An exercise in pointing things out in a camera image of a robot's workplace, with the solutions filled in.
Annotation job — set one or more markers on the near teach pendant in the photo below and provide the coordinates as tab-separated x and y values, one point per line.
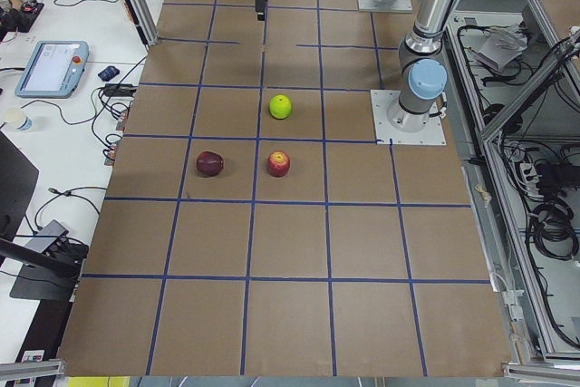
54	70

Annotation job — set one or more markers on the white paper cup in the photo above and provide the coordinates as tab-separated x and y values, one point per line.
17	119

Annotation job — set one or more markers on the red yellow apple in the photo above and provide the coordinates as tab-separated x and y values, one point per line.
278	163

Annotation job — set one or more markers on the green apple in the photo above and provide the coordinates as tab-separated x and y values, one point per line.
280	106

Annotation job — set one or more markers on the black red emergency button box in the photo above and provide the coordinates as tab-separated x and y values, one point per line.
29	12

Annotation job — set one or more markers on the black monitor stand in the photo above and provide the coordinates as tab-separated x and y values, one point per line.
50	263

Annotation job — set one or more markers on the dark red apple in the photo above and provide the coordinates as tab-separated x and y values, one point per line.
209	163

